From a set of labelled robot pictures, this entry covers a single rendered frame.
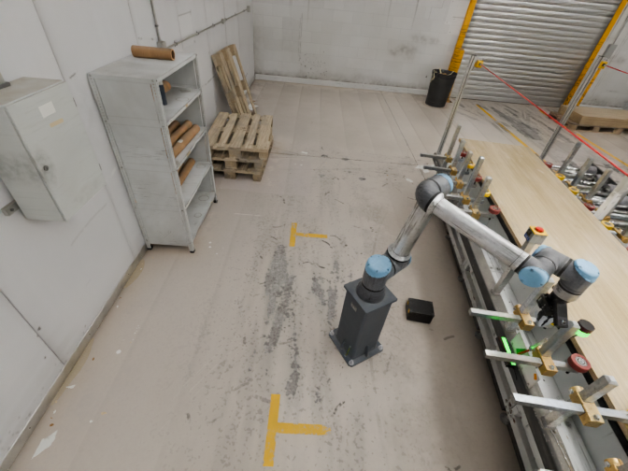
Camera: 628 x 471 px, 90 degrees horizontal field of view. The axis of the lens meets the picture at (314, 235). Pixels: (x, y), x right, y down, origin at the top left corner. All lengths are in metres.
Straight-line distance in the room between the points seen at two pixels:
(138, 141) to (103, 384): 1.69
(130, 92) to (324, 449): 2.59
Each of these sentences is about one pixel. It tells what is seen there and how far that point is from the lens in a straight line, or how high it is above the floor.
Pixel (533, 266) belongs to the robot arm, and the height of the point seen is 1.37.
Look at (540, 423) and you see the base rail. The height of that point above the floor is 0.70.
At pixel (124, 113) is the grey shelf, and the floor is 1.31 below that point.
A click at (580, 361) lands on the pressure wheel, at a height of 0.91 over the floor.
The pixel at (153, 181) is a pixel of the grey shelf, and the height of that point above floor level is 0.77.
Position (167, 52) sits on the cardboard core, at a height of 1.61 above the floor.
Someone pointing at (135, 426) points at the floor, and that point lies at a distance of 2.45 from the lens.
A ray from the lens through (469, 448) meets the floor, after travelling 2.53.
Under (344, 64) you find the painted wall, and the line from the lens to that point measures 8.75.
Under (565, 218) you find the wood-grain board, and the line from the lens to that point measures 3.05.
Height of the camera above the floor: 2.17
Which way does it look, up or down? 40 degrees down
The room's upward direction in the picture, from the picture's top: 6 degrees clockwise
